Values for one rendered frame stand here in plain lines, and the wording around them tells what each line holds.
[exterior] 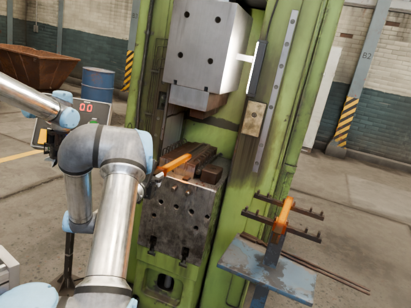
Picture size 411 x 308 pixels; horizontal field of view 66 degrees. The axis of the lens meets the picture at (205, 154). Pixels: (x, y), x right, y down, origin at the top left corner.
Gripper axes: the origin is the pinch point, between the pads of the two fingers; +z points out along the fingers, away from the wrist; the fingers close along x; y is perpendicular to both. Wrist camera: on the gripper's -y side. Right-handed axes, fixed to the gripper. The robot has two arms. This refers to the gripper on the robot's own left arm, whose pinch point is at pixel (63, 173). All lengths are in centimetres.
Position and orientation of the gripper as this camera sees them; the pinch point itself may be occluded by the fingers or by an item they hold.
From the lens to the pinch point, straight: 151.2
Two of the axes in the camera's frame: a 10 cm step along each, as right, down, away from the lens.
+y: -5.8, 1.4, -8.0
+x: 7.9, 3.2, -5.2
